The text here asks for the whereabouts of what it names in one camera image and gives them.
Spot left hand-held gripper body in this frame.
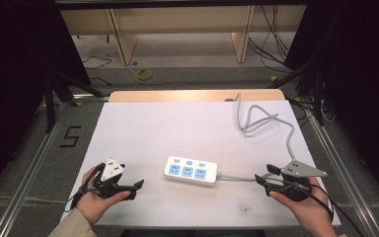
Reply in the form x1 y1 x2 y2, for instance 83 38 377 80
92 157 128 199

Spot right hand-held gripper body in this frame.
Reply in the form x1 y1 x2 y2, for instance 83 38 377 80
265 160 329 202

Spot grey power strip cable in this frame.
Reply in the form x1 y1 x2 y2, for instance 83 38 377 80
215 92 299 183

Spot white power strip blue sockets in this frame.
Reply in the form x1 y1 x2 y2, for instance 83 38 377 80
163 155 219 188

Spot person's left hand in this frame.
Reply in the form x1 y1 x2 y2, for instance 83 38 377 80
75 163 131 227

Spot person's right hand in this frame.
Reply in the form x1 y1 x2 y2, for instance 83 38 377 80
268 177 340 237

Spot white table cover sheet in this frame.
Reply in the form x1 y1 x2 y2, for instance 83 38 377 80
60 100 342 230

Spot black metal stand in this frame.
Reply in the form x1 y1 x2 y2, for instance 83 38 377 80
268 60 326 126
43 70 111 133

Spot yellow tape roll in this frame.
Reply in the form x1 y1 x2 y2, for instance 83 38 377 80
135 67 153 82

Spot black curtain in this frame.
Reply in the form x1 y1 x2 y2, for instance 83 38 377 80
284 0 379 206
0 0 93 205

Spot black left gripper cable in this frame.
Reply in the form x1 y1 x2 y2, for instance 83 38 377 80
63 163 104 213

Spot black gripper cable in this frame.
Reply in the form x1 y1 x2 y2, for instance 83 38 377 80
63 163 104 213
304 183 366 237

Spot aluminium floor rail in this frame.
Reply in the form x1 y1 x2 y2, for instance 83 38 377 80
0 93 112 237
304 107 379 237

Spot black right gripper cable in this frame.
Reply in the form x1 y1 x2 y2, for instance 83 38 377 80
304 183 366 237

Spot white floor cable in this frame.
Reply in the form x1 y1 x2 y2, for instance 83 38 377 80
124 60 196 91

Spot thin black floor cable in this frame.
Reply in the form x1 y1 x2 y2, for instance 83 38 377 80
81 53 114 71

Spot bundle of black floor cables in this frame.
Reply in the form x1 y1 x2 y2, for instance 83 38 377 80
247 4 294 74

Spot light wooden desk frame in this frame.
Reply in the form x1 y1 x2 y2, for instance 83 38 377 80
59 4 308 66

